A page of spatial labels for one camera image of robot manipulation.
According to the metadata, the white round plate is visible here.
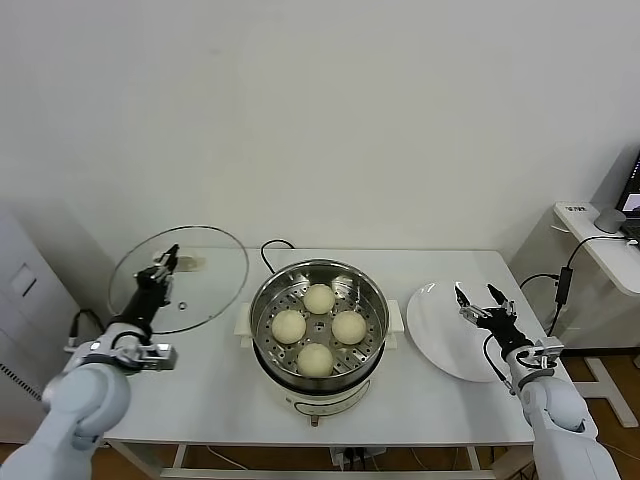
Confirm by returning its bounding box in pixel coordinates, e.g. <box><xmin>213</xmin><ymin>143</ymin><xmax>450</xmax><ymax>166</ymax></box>
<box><xmin>405</xmin><ymin>280</ymin><xmax>526</xmax><ymax>384</ymax></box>

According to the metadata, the white steamed baozi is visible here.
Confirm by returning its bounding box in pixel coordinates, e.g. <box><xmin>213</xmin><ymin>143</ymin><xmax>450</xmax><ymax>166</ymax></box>
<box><xmin>270</xmin><ymin>309</ymin><xmax>308</xmax><ymax>345</ymax></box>
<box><xmin>303</xmin><ymin>283</ymin><xmax>337</xmax><ymax>316</ymax></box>
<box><xmin>296</xmin><ymin>342</ymin><xmax>335</xmax><ymax>379</ymax></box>
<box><xmin>331</xmin><ymin>310</ymin><xmax>369</xmax><ymax>346</ymax></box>

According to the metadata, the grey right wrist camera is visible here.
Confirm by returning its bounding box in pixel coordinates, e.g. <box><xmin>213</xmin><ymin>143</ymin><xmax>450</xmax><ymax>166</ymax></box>
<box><xmin>529</xmin><ymin>337</ymin><xmax>566</xmax><ymax>369</ymax></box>

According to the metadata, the white side desk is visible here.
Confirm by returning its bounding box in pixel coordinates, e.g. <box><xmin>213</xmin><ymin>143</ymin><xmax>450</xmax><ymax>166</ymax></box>
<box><xmin>507</xmin><ymin>200</ymin><xmax>640</xmax><ymax>429</ymax></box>

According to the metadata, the perforated steel steamer basket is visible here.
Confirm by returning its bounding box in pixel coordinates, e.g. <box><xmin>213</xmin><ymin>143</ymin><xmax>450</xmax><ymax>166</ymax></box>
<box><xmin>233</xmin><ymin>258</ymin><xmax>404</xmax><ymax>394</ymax></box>

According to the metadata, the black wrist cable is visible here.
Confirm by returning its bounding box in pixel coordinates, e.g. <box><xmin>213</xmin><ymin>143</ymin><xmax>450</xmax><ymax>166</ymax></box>
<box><xmin>63</xmin><ymin>308</ymin><xmax>106</xmax><ymax>354</ymax></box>
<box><xmin>482</xmin><ymin>333</ymin><xmax>519</xmax><ymax>396</ymax></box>

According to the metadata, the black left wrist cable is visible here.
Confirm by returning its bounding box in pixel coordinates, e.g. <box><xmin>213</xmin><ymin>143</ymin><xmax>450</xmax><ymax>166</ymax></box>
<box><xmin>63</xmin><ymin>308</ymin><xmax>106</xmax><ymax>354</ymax></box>

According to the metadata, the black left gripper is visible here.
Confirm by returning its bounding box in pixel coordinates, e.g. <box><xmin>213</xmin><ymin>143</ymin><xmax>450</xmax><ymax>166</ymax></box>
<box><xmin>117</xmin><ymin>243</ymin><xmax>180</xmax><ymax>326</ymax></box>

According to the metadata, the dark open laptop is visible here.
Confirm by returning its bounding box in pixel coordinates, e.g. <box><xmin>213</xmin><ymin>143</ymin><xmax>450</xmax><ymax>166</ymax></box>
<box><xmin>615</xmin><ymin>146</ymin><xmax>640</xmax><ymax>237</ymax></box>

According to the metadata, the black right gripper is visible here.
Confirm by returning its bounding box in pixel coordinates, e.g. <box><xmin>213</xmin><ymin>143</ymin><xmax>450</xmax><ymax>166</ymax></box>
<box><xmin>453</xmin><ymin>282</ymin><xmax>534</xmax><ymax>356</ymax></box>

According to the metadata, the grey round desk gadget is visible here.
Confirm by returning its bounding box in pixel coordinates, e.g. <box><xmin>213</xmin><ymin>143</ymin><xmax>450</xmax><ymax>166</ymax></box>
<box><xmin>592</xmin><ymin>208</ymin><xmax>627</xmax><ymax>234</ymax></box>

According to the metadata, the white electric cooker base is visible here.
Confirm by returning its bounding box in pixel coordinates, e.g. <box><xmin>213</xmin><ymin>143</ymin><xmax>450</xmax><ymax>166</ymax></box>
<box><xmin>238</xmin><ymin>334</ymin><xmax>399</xmax><ymax>429</ymax></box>

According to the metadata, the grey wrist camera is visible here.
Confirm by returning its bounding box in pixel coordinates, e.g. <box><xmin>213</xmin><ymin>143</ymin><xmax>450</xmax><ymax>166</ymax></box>
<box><xmin>529</xmin><ymin>337</ymin><xmax>566</xmax><ymax>369</ymax></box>
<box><xmin>130</xmin><ymin>342</ymin><xmax>180</xmax><ymax>373</ymax></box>

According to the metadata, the white rectangular table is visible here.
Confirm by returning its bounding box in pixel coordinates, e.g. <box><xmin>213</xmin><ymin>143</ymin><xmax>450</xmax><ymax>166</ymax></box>
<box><xmin>69</xmin><ymin>247</ymin><xmax>599</xmax><ymax>480</ymax></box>

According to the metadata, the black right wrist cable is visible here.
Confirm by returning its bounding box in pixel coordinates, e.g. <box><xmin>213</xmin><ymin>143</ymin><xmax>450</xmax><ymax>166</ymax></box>
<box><xmin>482</xmin><ymin>333</ymin><xmax>519</xmax><ymax>396</ymax></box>

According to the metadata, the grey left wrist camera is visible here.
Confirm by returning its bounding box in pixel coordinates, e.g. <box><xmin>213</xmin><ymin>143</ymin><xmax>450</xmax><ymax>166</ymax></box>
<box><xmin>130</xmin><ymin>342</ymin><xmax>180</xmax><ymax>373</ymax></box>

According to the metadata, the black cooker power cable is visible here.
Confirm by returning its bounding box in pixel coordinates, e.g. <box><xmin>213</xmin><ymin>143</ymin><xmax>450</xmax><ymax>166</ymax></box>
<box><xmin>258</xmin><ymin>239</ymin><xmax>296</xmax><ymax>275</ymax></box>

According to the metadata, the white power strip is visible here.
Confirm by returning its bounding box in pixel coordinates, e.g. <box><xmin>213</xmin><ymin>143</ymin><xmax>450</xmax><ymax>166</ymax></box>
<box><xmin>328</xmin><ymin>446</ymin><xmax>387</xmax><ymax>471</ymax></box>

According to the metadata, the round glass pot lid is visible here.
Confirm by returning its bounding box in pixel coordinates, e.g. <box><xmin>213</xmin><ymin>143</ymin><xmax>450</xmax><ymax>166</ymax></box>
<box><xmin>108</xmin><ymin>224</ymin><xmax>250</xmax><ymax>335</ymax></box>

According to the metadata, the white metal cabinet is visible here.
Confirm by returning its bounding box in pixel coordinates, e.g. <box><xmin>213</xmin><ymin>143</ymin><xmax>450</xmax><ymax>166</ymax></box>
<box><xmin>0</xmin><ymin>199</ymin><xmax>109</xmax><ymax>446</ymax></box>

